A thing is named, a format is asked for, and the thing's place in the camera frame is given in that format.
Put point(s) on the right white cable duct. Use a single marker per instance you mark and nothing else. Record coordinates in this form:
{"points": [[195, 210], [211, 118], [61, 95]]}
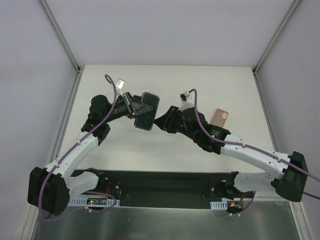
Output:
{"points": [[219, 205]]}

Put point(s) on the black phone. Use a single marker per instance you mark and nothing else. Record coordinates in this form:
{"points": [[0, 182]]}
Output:
{"points": [[145, 120]]}

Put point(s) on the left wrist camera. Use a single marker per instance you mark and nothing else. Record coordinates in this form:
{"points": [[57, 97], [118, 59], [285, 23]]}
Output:
{"points": [[119, 84]]}

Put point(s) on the left white cable duct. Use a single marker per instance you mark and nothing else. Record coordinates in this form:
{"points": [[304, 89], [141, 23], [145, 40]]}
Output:
{"points": [[92, 202]]}

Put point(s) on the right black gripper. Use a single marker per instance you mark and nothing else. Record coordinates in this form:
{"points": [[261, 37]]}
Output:
{"points": [[172, 119]]}

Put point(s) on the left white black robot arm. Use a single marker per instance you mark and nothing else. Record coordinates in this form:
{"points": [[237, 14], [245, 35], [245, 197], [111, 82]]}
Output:
{"points": [[92, 134]]}

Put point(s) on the aluminium frame front rail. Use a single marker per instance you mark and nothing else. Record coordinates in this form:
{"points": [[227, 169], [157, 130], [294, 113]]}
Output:
{"points": [[262, 193]]}

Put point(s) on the pink phone case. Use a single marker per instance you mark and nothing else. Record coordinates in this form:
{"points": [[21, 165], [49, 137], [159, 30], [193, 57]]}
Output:
{"points": [[219, 117]]}

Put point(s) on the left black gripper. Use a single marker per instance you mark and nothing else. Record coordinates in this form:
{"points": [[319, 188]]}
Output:
{"points": [[131, 106]]}

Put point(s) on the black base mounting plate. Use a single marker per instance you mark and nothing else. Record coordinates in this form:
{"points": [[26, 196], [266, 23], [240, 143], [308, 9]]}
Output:
{"points": [[174, 190]]}

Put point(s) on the aluminium frame post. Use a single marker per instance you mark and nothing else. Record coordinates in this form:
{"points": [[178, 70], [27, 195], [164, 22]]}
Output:
{"points": [[293, 7], [59, 34]]}

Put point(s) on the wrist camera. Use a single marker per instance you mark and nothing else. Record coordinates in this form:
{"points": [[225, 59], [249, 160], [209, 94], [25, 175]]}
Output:
{"points": [[119, 84], [186, 101]]}

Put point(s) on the right aluminium frame post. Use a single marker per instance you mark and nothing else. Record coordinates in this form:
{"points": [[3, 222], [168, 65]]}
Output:
{"points": [[293, 7]]}

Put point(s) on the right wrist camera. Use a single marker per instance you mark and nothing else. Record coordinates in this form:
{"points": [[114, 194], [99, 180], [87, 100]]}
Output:
{"points": [[186, 101]]}

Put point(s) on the left aluminium frame post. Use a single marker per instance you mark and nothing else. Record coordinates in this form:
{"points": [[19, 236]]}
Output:
{"points": [[59, 34]]}

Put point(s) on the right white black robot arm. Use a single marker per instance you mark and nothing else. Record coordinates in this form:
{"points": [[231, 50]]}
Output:
{"points": [[282, 173]]}

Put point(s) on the white cable duct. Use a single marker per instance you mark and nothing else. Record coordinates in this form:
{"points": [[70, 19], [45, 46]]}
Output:
{"points": [[219, 205], [92, 202]]}

